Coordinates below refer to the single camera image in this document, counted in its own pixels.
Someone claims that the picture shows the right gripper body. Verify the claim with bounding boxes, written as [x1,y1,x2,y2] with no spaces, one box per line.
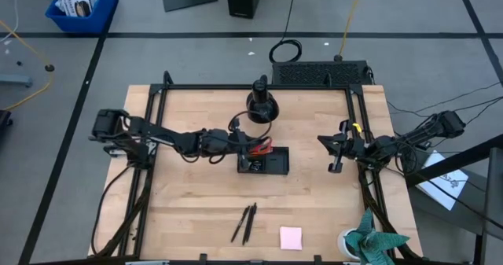
[328,120,373,175]

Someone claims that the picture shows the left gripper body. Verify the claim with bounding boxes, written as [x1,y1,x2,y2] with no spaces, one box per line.
[224,116,258,173]

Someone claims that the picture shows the red handled scissors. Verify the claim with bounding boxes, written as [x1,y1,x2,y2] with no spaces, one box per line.
[249,138,274,156]

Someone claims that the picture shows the black mesh desk organizer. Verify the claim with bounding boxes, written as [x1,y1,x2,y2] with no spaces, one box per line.
[237,146,291,176]

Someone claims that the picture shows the black pen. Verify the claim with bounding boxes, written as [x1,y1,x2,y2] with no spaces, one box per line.
[241,204,255,247]
[230,205,251,244]
[245,202,258,245]

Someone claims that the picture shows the pink sticky note pad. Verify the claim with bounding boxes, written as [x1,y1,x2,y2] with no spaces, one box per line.
[279,226,303,252]

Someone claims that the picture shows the black computer tower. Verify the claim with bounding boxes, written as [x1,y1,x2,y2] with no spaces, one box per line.
[271,60,374,87]

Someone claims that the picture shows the green potted plant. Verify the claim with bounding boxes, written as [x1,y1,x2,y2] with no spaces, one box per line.
[344,207,411,265]

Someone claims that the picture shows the white plant pot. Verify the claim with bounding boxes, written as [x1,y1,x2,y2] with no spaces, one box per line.
[336,227,362,261]

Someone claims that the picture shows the white paper sheet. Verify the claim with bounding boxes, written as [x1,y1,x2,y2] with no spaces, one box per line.
[415,149,470,212]

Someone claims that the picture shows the blue plastic bin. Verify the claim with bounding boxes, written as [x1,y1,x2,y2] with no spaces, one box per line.
[44,0,120,35]

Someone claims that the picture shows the grey table foot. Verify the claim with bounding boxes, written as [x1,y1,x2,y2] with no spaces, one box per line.
[0,73,34,88]

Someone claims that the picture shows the black floor object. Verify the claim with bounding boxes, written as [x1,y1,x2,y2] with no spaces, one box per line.
[0,109,14,140]

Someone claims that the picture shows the black left camera cable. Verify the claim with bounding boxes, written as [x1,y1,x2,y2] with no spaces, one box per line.
[227,109,274,141]

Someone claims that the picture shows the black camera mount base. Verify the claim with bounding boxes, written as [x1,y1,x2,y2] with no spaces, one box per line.
[246,74,281,125]

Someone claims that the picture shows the black hanging cable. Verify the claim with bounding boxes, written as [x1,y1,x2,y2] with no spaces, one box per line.
[268,0,303,64]

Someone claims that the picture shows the yellow hanging cable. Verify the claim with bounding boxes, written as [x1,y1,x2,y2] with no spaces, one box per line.
[333,0,366,62]

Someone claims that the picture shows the dark metal desk frame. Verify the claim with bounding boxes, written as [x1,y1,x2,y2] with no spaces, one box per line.
[404,134,503,265]

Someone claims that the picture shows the yellow floor cable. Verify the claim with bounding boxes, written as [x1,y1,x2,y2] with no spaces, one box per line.
[0,19,56,112]

